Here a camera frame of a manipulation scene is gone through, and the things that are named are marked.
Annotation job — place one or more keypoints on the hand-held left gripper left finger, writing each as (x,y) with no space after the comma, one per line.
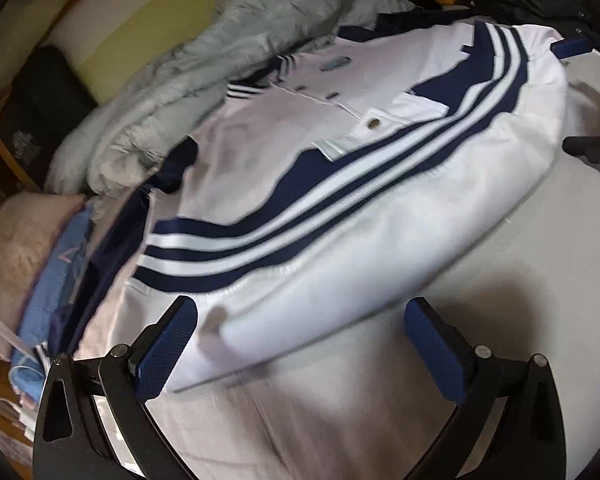
(167,350)

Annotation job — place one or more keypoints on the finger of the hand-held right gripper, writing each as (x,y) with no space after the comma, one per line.
(587,147)
(572,48)

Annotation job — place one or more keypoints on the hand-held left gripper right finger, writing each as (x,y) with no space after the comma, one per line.
(432,350)

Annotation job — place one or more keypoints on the white and navy striped jacket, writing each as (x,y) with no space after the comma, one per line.
(380,220)

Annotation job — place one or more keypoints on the grey printed bed sheet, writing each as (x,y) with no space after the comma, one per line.
(555,260)

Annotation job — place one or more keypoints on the blue pillow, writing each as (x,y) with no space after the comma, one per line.
(55,280)

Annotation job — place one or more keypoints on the white desk lamp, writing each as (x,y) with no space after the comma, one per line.
(0,329)

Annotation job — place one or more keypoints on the pink patterned pillow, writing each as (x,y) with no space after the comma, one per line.
(15,250)

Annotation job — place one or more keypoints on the light grey-blue duvet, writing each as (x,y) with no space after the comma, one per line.
(180,75)

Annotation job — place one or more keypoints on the black printed garment bag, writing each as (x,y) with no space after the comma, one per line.
(45,100)

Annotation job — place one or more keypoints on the wooden bed frame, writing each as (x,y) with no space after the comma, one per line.
(5,157)

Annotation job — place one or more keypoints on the green and white wall padding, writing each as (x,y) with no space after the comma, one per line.
(110,15)

